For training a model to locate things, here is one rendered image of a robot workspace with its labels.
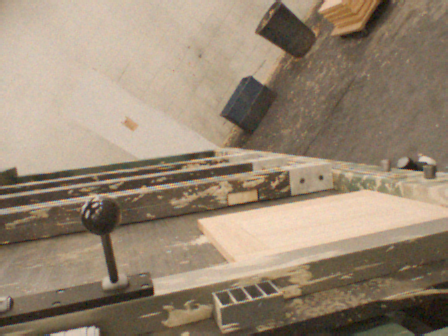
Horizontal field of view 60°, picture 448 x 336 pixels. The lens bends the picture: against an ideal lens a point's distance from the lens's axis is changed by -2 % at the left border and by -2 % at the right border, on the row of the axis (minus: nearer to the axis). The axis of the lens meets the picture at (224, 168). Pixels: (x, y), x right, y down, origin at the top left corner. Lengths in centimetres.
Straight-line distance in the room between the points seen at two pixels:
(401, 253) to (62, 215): 71
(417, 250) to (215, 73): 558
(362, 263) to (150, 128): 415
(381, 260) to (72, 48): 572
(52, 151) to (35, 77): 105
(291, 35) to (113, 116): 236
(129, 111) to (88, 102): 45
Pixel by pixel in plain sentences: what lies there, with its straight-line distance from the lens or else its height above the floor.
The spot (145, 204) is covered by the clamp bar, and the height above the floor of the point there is 130.
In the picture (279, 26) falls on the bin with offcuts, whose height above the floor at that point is 48.
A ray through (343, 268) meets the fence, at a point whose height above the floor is 113.
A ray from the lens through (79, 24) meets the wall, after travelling 606.
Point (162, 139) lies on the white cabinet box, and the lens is 459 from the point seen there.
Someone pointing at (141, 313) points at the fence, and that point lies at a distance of 45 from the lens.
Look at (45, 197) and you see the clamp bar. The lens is 126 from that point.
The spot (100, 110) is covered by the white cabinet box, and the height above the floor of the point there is 171.
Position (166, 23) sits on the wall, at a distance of 601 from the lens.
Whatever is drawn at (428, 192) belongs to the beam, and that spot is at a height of 91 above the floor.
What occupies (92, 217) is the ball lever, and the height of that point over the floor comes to 142.
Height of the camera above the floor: 144
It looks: 16 degrees down
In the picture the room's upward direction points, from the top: 58 degrees counter-clockwise
